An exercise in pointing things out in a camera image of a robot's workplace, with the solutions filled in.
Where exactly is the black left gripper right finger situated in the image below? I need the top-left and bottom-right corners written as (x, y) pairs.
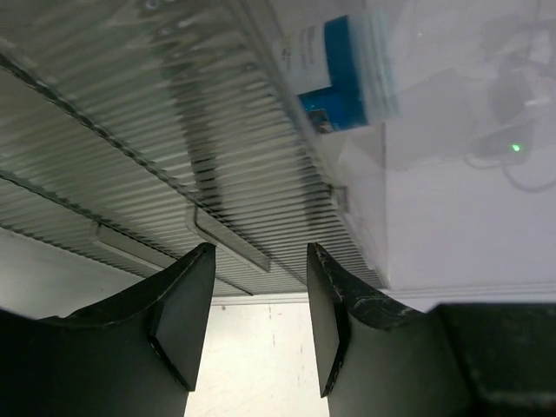
top-left (307, 243), bottom-right (555, 416)

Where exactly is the clear plastic drawer organizer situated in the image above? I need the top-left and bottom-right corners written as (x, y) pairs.
top-left (0, 0), bottom-right (556, 301)

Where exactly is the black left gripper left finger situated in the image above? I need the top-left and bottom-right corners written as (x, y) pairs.
top-left (1, 243), bottom-right (216, 416)

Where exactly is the blue white round tape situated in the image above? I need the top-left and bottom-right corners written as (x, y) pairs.
top-left (273, 9), bottom-right (400, 135)

